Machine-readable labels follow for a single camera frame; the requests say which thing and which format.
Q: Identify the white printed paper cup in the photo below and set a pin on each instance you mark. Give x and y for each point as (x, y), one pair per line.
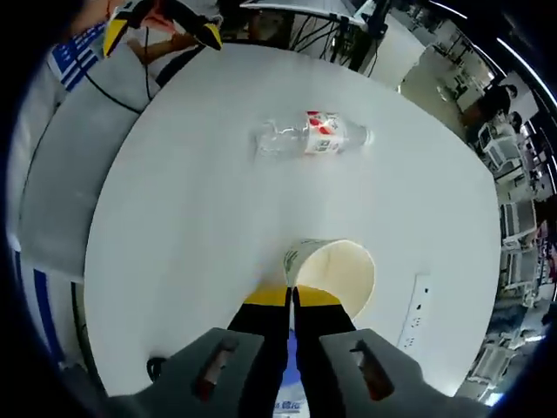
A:
(339, 270)

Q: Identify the clear plastic bottle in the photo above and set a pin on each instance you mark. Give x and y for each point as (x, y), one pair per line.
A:
(322, 135)

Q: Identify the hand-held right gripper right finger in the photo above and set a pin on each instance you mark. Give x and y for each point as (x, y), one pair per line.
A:
(344, 361)

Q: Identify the blue white wall poster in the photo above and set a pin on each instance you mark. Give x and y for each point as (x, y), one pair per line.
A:
(71, 65)
(41, 305)

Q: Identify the white table socket strip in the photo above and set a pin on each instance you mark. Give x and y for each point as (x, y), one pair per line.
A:
(417, 313)

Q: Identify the white office chair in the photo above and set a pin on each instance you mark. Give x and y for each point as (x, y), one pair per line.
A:
(518, 222)
(500, 152)

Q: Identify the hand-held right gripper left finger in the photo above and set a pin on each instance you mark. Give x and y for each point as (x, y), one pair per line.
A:
(243, 361)

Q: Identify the pale packet with blue pad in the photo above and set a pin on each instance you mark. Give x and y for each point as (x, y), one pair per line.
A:
(291, 383)

